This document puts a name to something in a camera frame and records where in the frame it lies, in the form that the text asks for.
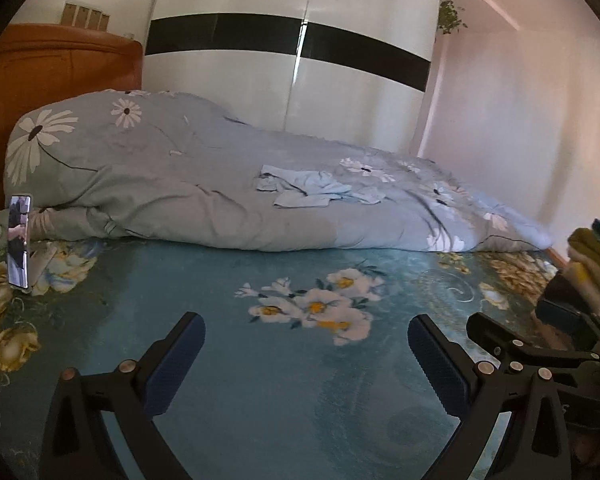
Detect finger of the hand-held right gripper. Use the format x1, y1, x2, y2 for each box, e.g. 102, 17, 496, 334
467, 312, 600, 368
536, 272, 600, 346

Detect grey blue floral quilt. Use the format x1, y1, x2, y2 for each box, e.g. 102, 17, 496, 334
4, 89, 556, 253

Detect white wardrobe with black band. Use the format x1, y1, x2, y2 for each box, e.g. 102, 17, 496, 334
142, 0, 442, 161

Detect green potted plant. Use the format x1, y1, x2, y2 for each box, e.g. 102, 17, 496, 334
436, 0, 468, 36

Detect orange wooden headboard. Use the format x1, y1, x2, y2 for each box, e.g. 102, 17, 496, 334
0, 22, 145, 256

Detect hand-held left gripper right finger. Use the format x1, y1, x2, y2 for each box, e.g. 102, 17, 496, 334
407, 314, 573, 480

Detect smartphone with lit screen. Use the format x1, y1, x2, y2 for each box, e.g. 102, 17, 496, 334
7, 194, 32, 291

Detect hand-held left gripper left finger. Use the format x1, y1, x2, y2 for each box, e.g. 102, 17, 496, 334
40, 311, 206, 480

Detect pile of yellow green clothes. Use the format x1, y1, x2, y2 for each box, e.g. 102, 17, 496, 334
567, 217, 600, 318

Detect teal floral bed sheet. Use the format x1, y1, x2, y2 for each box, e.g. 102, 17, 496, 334
0, 237, 581, 480

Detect light blue pants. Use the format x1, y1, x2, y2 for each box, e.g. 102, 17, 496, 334
254, 164, 387, 209

